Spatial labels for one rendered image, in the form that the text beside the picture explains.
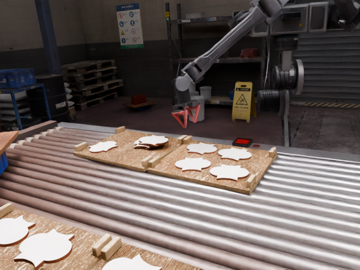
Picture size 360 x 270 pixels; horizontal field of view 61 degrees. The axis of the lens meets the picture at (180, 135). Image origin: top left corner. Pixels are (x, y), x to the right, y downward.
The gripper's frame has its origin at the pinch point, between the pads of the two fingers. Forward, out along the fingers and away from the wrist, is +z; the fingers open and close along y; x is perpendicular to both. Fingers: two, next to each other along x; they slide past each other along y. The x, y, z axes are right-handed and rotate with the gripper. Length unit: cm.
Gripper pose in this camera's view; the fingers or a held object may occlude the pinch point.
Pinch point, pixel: (189, 123)
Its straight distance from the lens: 131.3
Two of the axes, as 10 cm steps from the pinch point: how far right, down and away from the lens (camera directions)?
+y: 4.9, -2.8, 8.2
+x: -8.4, 1.0, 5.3
